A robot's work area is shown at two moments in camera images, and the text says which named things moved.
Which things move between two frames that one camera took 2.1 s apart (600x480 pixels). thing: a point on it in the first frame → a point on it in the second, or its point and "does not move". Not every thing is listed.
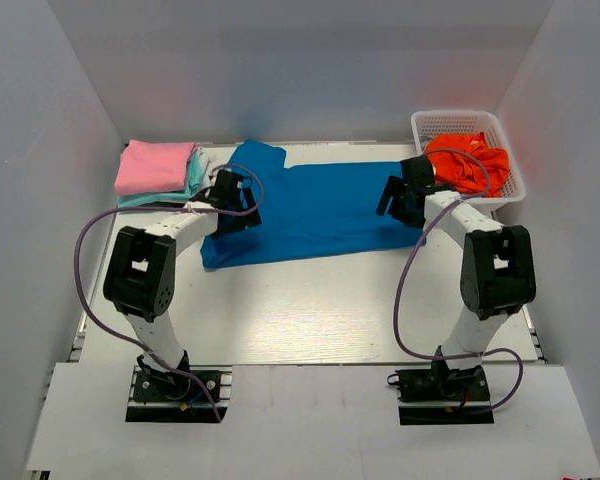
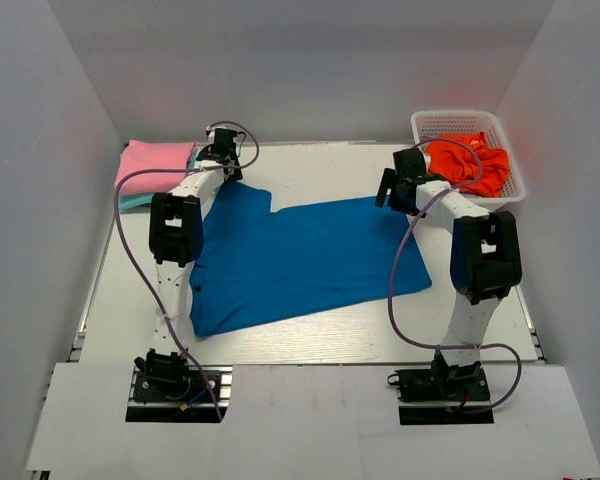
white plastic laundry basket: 468,123 does not move
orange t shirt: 462,173 does not move
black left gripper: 245,220 → 238,173
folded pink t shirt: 153,167 does not move
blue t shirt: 311,210 → 260,267
